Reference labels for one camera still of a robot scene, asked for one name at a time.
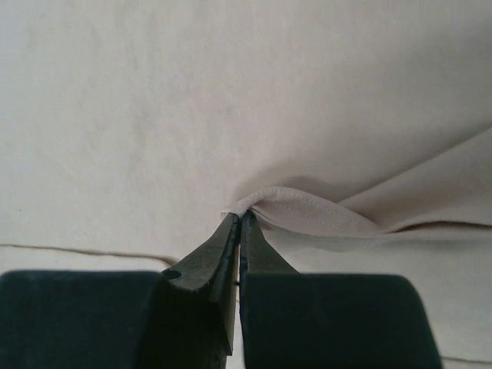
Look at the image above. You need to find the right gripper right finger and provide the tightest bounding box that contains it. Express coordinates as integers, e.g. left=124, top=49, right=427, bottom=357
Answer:
left=239, top=212, right=442, bottom=368

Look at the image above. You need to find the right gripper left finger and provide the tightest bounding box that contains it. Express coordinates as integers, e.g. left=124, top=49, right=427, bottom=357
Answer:
left=1, top=214, right=241, bottom=368

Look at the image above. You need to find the beige t shirt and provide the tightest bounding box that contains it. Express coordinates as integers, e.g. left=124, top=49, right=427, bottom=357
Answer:
left=1, top=1, right=491, bottom=368

